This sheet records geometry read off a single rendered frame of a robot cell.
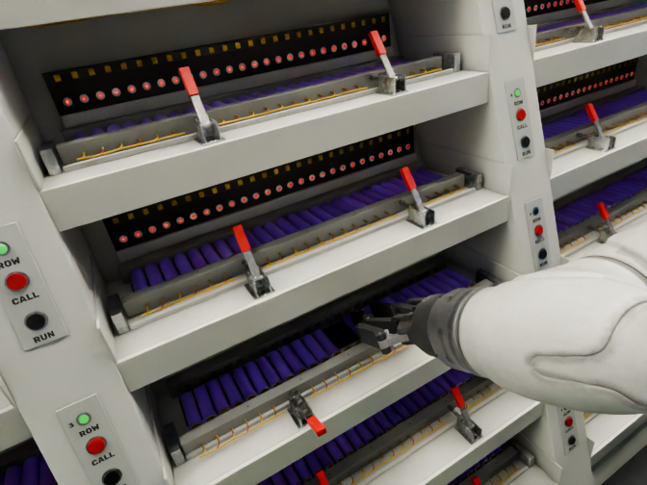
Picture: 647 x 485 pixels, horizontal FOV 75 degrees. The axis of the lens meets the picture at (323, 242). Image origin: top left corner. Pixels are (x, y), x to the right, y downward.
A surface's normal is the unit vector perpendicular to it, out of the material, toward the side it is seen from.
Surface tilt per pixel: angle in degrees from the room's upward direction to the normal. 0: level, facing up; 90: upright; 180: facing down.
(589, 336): 51
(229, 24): 90
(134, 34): 90
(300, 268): 17
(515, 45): 90
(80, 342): 90
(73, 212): 107
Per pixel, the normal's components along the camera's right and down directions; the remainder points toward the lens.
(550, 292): -0.56, -0.80
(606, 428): -0.14, -0.86
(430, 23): -0.87, 0.34
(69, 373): 0.42, 0.11
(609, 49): 0.48, 0.37
